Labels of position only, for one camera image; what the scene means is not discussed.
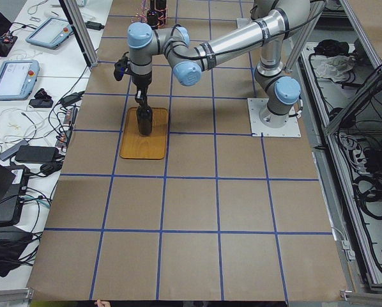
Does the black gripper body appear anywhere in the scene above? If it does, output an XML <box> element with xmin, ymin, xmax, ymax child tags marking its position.
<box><xmin>132</xmin><ymin>72</ymin><xmax>152</xmax><ymax>96</ymax></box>

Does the dark wine bottle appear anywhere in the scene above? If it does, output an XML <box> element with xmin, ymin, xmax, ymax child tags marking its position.
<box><xmin>136</xmin><ymin>104</ymin><xmax>153</xmax><ymax>136</ymax></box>
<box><xmin>146</xmin><ymin>0</ymin><xmax>158</xmax><ymax>30</ymax></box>
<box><xmin>155</xmin><ymin>0</ymin><xmax>167</xmax><ymax>27</ymax></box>

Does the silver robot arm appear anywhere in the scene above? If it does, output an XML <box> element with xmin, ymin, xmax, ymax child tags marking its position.
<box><xmin>114</xmin><ymin>1</ymin><xmax>310</xmax><ymax>93</ymax></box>

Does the wooden rectangular tray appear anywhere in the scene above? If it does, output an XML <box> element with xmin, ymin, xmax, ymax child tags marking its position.
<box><xmin>119</xmin><ymin>107</ymin><xmax>169</xmax><ymax>160</ymax></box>

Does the small black webcam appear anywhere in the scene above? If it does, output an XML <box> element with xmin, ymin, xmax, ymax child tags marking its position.
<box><xmin>28</xmin><ymin>88</ymin><xmax>54</xmax><ymax>108</ymax></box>

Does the far blue teach pendant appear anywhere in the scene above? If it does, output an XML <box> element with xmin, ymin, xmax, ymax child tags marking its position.
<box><xmin>26</xmin><ymin>17</ymin><xmax>73</xmax><ymax>50</ymax></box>

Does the blue teach pendant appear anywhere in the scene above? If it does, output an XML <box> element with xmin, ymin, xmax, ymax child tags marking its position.
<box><xmin>0</xmin><ymin>59</ymin><xmax>40</xmax><ymax>101</ymax></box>
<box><xmin>26</xmin><ymin>17</ymin><xmax>73</xmax><ymax>50</ymax></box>

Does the black power adapter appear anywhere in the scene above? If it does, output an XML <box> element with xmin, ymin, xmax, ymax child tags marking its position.
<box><xmin>15</xmin><ymin>145</ymin><xmax>58</xmax><ymax>164</ymax></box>

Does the near blue teach pendant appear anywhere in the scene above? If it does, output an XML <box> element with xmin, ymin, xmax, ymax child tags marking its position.
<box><xmin>0</xmin><ymin>59</ymin><xmax>40</xmax><ymax>101</ymax></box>

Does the black laptop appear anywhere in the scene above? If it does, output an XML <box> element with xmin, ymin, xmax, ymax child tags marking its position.
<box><xmin>0</xmin><ymin>165</ymin><xmax>29</xmax><ymax>227</ymax></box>

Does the white crumpled cloth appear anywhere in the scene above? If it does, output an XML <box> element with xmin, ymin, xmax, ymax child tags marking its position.
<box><xmin>315</xmin><ymin>55</ymin><xmax>355</xmax><ymax>83</ymax></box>

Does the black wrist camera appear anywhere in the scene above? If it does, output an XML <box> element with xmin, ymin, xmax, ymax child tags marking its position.
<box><xmin>114</xmin><ymin>53</ymin><xmax>130</xmax><ymax>81</ymax></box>

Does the copper wire bottle basket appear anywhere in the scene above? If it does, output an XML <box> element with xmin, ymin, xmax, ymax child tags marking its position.
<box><xmin>132</xmin><ymin>0</ymin><xmax>167</xmax><ymax>29</ymax></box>

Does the aluminium frame post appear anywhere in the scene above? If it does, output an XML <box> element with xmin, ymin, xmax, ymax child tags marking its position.
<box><xmin>59</xmin><ymin>0</ymin><xmax>98</xmax><ymax>69</ymax></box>

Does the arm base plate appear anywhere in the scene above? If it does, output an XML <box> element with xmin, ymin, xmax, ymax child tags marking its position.
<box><xmin>247</xmin><ymin>98</ymin><xmax>301</xmax><ymax>138</ymax></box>

